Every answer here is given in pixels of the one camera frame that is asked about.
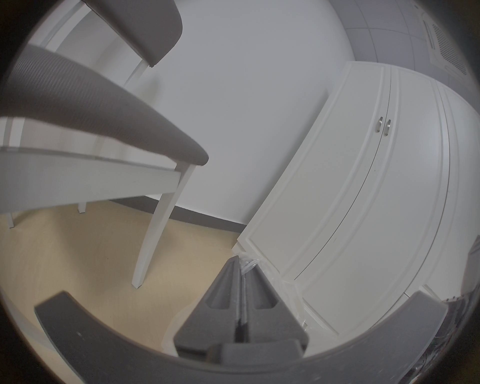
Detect white wardrobe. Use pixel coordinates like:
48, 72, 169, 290
232, 61, 475, 336

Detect white chair grey cushions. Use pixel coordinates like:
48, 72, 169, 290
0, 0, 209, 289

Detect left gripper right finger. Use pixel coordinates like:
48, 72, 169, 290
242, 264, 310, 349

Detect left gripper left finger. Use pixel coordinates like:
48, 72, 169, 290
173, 256, 241, 361

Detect white ceiling air vent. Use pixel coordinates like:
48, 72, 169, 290
414, 4, 473, 77

